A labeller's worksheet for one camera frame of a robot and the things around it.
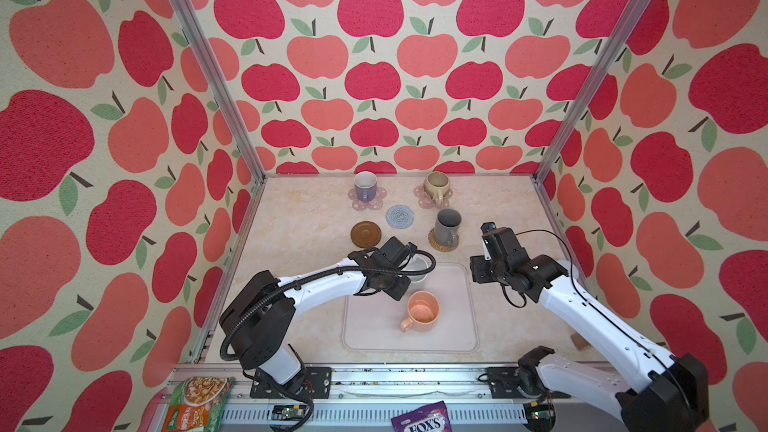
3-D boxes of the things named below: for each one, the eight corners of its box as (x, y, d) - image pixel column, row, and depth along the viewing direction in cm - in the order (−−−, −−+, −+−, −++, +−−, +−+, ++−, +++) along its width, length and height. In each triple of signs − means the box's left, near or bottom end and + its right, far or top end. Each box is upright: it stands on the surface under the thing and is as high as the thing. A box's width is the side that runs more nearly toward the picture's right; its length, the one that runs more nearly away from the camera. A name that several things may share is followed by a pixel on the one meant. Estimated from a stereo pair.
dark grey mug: (436, 255, 100) (441, 237, 92) (432, 226, 107) (437, 208, 99) (459, 255, 100) (465, 237, 92) (453, 226, 107) (459, 208, 99)
